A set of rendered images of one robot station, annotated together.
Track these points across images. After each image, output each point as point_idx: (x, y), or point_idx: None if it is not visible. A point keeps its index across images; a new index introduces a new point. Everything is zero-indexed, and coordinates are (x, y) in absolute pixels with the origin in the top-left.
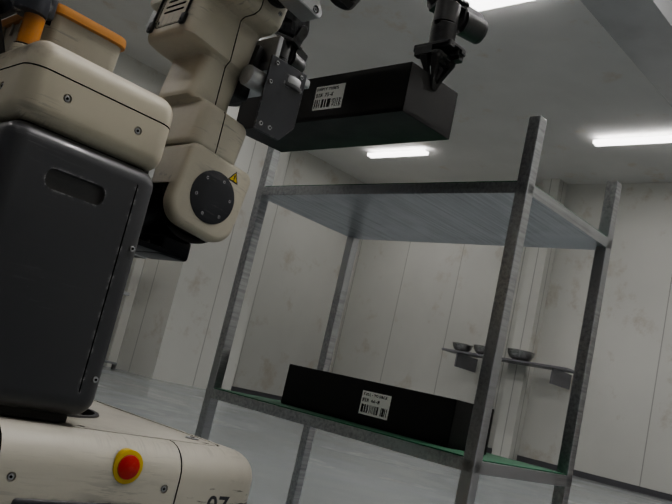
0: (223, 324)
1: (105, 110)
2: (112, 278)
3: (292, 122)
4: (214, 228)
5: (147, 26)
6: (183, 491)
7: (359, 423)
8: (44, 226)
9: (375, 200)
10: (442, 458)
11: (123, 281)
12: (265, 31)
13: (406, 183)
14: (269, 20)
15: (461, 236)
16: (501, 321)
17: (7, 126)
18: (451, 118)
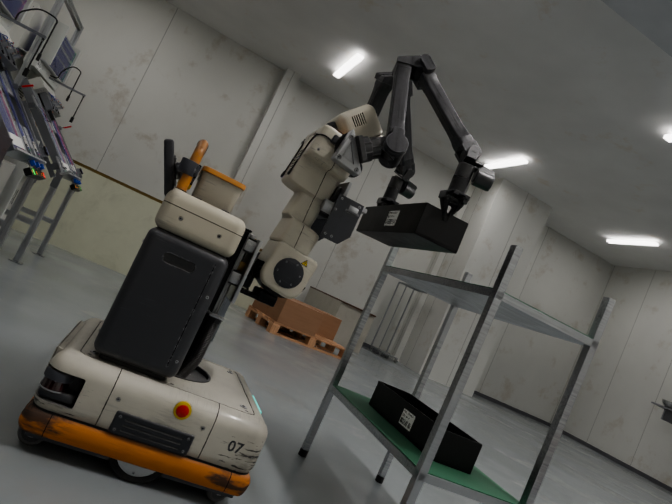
0: (346, 346)
1: (201, 225)
2: (193, 311)
3: (349, 233)
4: (287, 290)
5: None
6: (214, 433)
7: (397, 429)
8: (159, 280)
9: (433, 285)
10: (406, 464)
11: (200, 313)
12: (340, 179)
13: (443, 277)
14: (339, 173)
15: (503, 318)
16: (457, 382)
17: (150, 230)
18: (460, 240)
